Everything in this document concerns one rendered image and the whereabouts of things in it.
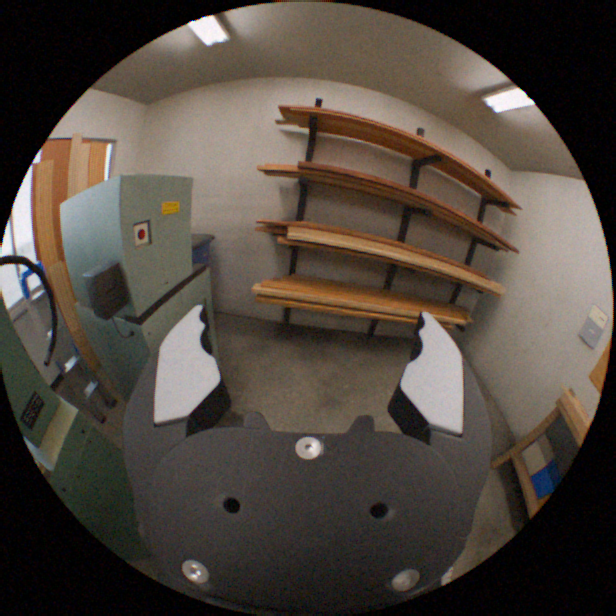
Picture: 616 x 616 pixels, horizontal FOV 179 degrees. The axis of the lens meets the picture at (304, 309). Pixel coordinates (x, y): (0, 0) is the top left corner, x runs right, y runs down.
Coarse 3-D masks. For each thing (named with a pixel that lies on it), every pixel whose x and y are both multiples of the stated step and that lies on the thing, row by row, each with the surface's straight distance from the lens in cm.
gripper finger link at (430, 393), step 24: (432, 336) 10; (432, 360) 9; (456, 360) 9; (408, 384) 7; (432, 384) 8; (456, 384) 8; (408, 408) 7; (432, 408) 7; (456, 408) 8; (408, 432) 8; (456, 432) 7
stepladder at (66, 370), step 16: (32, 272) 145; (32, 304) 148; (48, 304) 153; (48, 336) 154; (64, 336) 158; (80, 352) 164; (64, 368) 160; (96, 384) 171; (112, 400) 185; (96, 416) 180
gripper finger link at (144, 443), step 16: (144, 368) 9; (144, 384) 8; (144, 400) 8; (128, 416) 8; (144, 416) 7; (128, 432) 8; (144, 432) 7; (160, 432) 7; (176, 432) 6; (192, 432) 7; (128, 448) 7; (144, 448) 7; (160, 448) 6; (128, 464) 7; (144, 464) 7; (144, 480) 6; (144, 496) 6; (144, 512) 6
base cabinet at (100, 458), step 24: (96, 432) 89; (96, 456) 91; (120, 456) 102; (72, 480) 87; (96, 480) 94; (120, 480) 106; (72, 504) 90; (96, 504) 98; (120, 504) 109; (96, 528) 102; (120, 528) 114; (120, 552) 119; (144, 552) 136
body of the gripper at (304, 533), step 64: (192, 448) 6; (256, 448) 5; (320, 448) 5; (384, 448) 5; (192, 512) 5; (256, 512) 5; (320, 512) 5; (384, 512) 5; (448, 512) 6; (192, 576) 6; (256, 576) 5; (320, 576) 5; (384, 576) 5
